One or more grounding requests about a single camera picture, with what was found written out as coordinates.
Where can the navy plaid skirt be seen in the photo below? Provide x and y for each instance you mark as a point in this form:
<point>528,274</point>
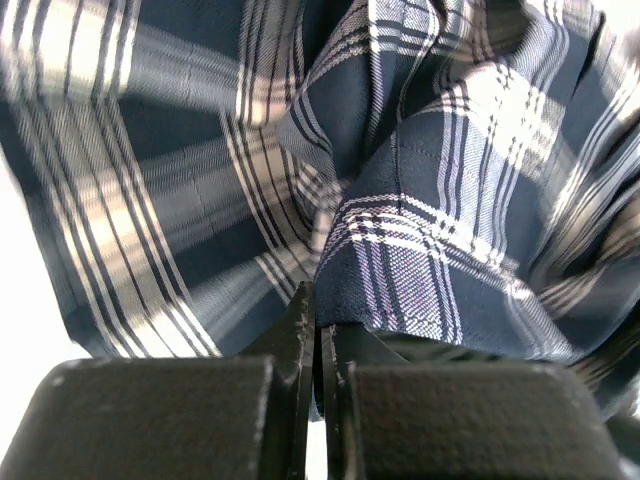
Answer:
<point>466,172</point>

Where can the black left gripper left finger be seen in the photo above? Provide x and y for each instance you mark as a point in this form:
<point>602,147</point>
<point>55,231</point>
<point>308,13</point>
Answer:
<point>239,417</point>

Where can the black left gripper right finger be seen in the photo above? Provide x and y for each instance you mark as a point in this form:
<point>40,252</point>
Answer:
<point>388,418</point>

